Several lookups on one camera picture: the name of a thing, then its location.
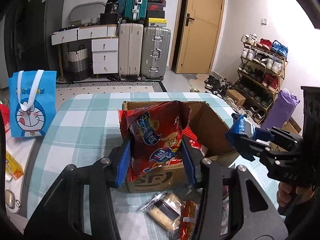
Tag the red plush toy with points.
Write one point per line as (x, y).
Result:
(4, 120)

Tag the purple bag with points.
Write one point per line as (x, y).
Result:
(280, 112)

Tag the brown cardboard box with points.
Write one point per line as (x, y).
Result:
(212, 130)

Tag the blue cookie packet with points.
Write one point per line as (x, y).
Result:
(240, 130)

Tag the pile of dark shoes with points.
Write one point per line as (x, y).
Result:
(217, 85)

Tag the white drawer cabinet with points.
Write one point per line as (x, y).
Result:
(105, 56)

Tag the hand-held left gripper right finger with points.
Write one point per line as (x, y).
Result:
(188, 162)

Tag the blue cartoon tote bag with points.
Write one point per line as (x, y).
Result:
(32, 110)

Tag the wooden door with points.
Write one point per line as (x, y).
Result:
(202, 30)

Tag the clear cracker packet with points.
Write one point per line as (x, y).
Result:
(165, 210)

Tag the silver suitcase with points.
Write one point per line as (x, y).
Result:
(155, 52)

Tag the white dressing desk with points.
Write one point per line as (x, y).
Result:
(85, 33)

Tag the dark refrigerator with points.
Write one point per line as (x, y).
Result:
(45, 35)

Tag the black bag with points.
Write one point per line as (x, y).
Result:
(111, 11)

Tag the red bear snack packet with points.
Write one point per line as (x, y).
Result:
(157, 140)

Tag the white suitcase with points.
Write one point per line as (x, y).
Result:
(130, 50)

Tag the black red shoe box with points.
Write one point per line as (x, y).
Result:
(155, 8)

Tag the small cardboard box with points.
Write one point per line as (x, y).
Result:
(236, 98)

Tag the plain black shoe box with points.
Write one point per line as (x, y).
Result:
(155, 14)

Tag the group of assorted sneakers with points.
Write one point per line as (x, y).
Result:
(265, 62)

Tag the wooden shoe rack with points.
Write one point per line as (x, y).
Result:
(281, 75)

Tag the patterned cardboard box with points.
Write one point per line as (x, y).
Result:
(293, 127)

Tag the teal suitcase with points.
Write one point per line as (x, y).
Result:
(136, 0)

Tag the woven laundry basket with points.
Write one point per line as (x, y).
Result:
(77, 65)

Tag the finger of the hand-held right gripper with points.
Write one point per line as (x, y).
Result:
(275, 133)
(252, 147)

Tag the person's right hand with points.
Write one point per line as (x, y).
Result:
(285, 195)

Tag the oval mirror frame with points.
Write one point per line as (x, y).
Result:
(85, 6)

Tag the yellow drink carton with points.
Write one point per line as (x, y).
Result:
(13, 166)

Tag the yellow black shoe box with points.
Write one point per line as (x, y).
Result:
(155, 22)

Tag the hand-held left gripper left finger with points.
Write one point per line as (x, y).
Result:
(123, 160)

